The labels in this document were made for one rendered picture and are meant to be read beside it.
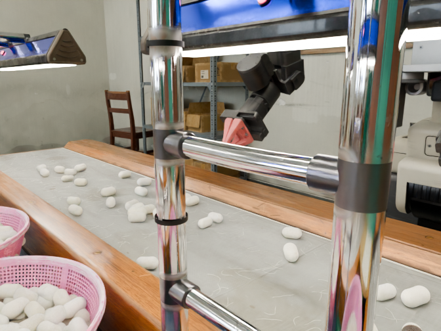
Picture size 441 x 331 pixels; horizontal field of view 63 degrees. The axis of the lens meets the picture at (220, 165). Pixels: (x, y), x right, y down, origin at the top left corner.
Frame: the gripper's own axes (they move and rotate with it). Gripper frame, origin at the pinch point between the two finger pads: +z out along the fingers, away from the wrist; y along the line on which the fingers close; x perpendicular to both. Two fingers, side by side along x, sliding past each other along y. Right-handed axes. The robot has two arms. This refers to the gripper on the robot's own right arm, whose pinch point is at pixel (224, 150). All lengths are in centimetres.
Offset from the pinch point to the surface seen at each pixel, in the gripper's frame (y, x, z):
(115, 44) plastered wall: -406, 80, -181
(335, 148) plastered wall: -77, 151, -120
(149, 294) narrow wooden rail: 22.4, -15.0, 31.3
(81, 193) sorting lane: -28.5, -4.3, 23.4
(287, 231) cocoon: 21.3, 4.1, 10.7
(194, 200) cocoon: -2.5, 3.8, 11.7
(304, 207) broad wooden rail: 18.0, 9.9, 2.5
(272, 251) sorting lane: 22.5, 1.7, 15.8
